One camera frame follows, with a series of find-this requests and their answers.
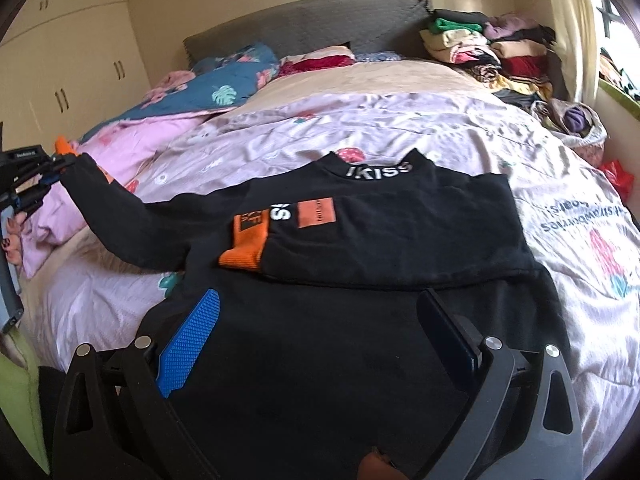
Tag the cream curtain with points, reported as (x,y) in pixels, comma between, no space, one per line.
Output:
(570,25)

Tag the lilac strawberry printed duvet cover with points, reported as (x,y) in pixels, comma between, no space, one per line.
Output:
(550,270)

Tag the green cloth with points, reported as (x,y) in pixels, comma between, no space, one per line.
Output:
(22,410)

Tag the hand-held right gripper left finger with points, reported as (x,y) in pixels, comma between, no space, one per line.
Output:
(192,340)

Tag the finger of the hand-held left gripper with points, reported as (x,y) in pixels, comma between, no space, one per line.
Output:
(37,195)
(52,164)

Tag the red plastic bag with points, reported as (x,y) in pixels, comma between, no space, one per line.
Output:
(617,175)

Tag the person's left hand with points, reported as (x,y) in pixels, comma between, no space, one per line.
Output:
(15,245)

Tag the cream wardrobe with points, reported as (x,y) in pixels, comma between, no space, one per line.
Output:
(65,60)

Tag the grey padded headboard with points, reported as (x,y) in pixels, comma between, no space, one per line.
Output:
(300,30)

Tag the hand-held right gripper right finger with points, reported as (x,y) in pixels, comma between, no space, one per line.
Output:
(452,332)

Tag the purple cloth bundle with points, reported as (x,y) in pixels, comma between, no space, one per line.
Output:
(575,120)

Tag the colourful cloth on window sill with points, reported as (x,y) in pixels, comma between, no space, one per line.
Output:
(620,77)

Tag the pink quilt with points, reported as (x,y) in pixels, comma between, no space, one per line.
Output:
(145,145)

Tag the small floral pillow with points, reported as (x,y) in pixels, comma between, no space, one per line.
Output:
(380,56)

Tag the beige bed sheet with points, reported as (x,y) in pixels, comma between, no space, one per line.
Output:
(370,80)

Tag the pile of folded clothes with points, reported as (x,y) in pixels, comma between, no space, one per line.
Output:
(480,50)

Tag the window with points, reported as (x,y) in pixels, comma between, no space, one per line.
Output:
(620,15)

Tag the blue floral quilt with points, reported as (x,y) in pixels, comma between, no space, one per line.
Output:
(220,85)

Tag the black sweater with orange cuffs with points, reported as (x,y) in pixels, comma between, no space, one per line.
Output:
(310,360)

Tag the red pillow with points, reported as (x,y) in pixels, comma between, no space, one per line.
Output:
(320,62)

